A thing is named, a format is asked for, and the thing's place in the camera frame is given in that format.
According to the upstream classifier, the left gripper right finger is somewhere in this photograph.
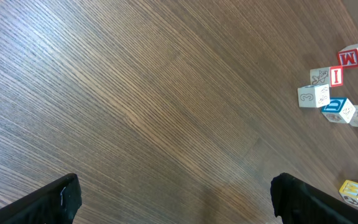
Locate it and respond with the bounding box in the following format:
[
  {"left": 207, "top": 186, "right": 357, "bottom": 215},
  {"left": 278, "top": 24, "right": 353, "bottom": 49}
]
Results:
[{"left": 270, "top": 173, "right": 358, "bottom": 224}]

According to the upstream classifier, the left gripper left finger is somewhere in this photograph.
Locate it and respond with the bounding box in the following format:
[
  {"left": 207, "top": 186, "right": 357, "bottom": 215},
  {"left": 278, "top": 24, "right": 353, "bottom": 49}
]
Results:
[{"left": 0, "top": 173, "right": 82, "bottom": 224}]

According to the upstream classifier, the wooden block soccer ball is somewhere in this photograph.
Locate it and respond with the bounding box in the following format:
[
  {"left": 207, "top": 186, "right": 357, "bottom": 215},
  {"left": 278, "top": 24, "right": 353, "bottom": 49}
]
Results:
[{"left": 339, "top": 180, "right": 358, "bottom": 207}]

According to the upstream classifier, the wooden block picture top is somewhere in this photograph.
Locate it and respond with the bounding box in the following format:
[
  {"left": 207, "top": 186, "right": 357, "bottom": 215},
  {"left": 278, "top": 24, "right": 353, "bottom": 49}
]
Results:
[{"left": 321, "top": 97, "right": 356, "bottom": 124}]

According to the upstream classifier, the plain wooden block yellow side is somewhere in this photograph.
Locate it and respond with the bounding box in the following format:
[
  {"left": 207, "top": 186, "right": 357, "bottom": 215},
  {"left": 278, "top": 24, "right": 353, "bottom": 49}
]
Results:
[{"left": 298, "top": 84, "right": 330, "bottom": 108}]

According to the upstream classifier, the red L letter block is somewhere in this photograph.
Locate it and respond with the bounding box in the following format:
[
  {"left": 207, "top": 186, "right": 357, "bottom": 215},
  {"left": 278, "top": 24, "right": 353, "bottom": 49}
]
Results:
[{"left": 310, "top": 65, "right": 344, "bottom": 87}]

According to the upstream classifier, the wooden block top left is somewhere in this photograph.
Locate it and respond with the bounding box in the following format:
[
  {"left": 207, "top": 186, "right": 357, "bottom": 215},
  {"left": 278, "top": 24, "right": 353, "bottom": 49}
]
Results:
[{"left": 337, "top": 44, "right": 358, "bottom": 68}]

